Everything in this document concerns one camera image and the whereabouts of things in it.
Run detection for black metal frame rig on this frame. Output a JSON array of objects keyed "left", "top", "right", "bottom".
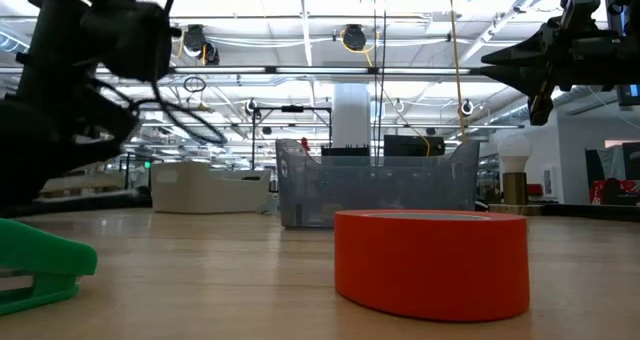
[{"left": 250, "top": 104, "right": 334, "bottom": 172}]

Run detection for white square pillar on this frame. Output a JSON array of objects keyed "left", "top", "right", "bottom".
[{"left": 332, "top": 82, "right": 372, "bottom": 149}]

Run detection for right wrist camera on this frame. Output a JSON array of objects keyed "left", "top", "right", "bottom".
[{"left": 558, "top": 0, "right": 602, "bottom": 31}]

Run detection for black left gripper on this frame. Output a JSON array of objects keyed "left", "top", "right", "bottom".
[{"left": 0, "top": 0, "right": 144, "bottom": 209}]

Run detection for long ceiling light strip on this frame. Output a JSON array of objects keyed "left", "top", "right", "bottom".
[{"left": 94, "top": 65, "right": 484, "bottom": 77}]

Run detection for pale plastic piece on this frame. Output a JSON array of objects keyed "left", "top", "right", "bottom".
[{"left": 255, "top": 192, "right": 281, "bottom": 216}]

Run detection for black hanging cable coil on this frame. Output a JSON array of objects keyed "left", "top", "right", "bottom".
[{"left": 182, "top": 75, "right": 207, "bottom": 94}]

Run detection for white bulb table lamp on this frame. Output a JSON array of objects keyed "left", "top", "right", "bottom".
[{"left": 488, "top": 132, "right": 547, "bottom": 216}]

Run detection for yellow hanging cord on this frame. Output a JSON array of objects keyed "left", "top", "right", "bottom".
[{"left": 446, "top": 0, "right": 469, "bottom": 142}]

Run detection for black computer monitor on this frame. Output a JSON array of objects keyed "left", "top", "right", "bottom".
[{"left": 617, "top": 82, "right": 640, "bottom": 107}]

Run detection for red-orange tape roll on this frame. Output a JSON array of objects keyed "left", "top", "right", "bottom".
[{"left": 333, "top": 208, "right": 531, "bottom": 323}]

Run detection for black ceiling cord reel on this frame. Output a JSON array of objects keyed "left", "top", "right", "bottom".
[
  {"left": 180, "top": 23, "right": 222, "bottom": 67},
  {"left": 341, "top": 23, "right": 369, "bottom": 53}
]

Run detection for red background objects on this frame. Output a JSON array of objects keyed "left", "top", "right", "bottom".
[{"left": 588, "top": 177, "right": 640, "bottom": 206}]

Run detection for white plastic bin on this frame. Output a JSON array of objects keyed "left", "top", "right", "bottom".
[{"left": 149, "top": 160, "right": 273, "bottom": 215}]

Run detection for low black box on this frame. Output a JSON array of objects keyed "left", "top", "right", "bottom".
[{"left": 321, "top": 144, "right": 372, "bottom": 158}]

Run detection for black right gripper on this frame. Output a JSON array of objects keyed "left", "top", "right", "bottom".
[{"left": 480, "top": 17, "right": 626, "bottom": 126}]

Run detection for black flat screen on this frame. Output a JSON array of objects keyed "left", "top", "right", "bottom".
[{"left": 383, "top": 134, "right": 447, "bottom": 158}]

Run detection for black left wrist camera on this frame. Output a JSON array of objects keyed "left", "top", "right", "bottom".
[{"left": 79, "top": 0, "right": 182, "bottom": 83}]

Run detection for green stapler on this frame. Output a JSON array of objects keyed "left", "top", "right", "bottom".
[{"left": 0, "top": 217, "right": 99, "bottom": 317}]

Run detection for translucent grey plastic bin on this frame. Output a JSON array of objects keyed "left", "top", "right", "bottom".
[{"left": 275, "top": 138, "right": 481, "bottom": 230}]

